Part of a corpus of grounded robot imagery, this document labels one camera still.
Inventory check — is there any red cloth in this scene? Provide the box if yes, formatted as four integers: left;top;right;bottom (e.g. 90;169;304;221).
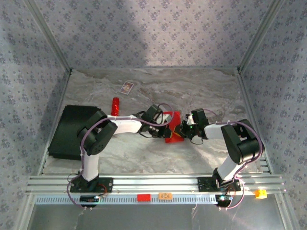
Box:
164;111;185;144

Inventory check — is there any aluminium frame post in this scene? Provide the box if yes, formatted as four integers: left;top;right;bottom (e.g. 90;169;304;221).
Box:
237;0;286;74
24;0;73;74

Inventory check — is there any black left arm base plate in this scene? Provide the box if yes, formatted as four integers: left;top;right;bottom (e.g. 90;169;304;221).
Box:
69;176;114;194

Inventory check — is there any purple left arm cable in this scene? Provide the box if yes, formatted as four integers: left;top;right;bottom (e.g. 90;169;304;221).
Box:
66;103;175;211

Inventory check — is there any black case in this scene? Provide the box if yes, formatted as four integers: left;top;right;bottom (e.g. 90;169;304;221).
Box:
47;104;101;161

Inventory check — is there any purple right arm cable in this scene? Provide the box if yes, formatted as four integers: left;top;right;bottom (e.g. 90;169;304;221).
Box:
202;108;266;211

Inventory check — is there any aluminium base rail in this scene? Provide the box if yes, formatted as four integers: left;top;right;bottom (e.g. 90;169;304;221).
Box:
25;173;287;195

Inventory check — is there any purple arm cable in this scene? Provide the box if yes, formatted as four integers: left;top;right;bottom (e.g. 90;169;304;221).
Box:
66;103;175;211
202;108;266;211

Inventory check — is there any aluminium side rail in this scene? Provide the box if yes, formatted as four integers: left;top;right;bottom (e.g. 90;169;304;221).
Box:
236;70;273;175
37;70;72;175

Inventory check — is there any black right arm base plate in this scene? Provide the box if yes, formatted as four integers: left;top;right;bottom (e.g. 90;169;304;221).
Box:
197;176;242;192

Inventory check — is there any white slotted cable duct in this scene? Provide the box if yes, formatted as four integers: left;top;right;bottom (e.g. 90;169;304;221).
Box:
35;194;243;206

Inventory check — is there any small printed card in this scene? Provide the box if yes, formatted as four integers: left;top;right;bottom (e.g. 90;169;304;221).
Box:
119;81;134;94

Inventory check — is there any red cylinder tube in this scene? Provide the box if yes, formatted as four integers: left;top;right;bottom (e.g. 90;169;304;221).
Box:
110;97;120;117

